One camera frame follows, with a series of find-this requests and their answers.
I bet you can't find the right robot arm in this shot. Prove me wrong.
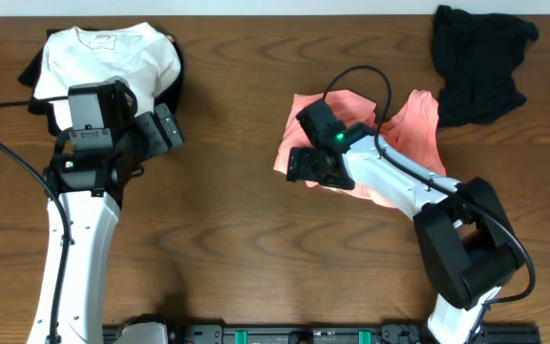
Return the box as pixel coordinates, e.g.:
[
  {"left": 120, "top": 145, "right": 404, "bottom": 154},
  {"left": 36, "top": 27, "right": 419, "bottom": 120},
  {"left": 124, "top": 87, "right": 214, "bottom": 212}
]
[{"left": 286, "top": 99, "right": 530, "bottom": 343}]

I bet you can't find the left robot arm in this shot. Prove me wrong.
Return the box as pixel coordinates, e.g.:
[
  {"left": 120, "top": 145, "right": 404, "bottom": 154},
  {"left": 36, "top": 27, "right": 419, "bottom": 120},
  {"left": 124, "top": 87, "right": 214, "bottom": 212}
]
[{"left": 28, "top": 76, "right": 183, "bottom": 344}]

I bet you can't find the black crumpled garment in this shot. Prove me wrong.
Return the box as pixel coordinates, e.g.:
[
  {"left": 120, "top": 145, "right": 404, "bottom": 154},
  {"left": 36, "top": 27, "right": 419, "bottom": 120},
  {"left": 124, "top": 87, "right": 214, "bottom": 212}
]
[{"left": 431, "top": 5, "right": 539, "bottom": 128}]

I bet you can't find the pink t-shirt with brown print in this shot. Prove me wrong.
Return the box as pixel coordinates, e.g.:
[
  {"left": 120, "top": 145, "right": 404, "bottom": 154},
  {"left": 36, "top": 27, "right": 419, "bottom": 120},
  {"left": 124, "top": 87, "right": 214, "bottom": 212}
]
[{"left": 272, "top": 88, "right": 448, "bottom": 209}]

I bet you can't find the white t-shirt with pixel camera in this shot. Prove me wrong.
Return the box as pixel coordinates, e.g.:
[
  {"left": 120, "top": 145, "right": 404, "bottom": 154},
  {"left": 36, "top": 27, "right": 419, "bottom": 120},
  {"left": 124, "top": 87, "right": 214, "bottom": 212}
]
[{"left": 32, "top": 21, "right": 182, "bottom": 131}]

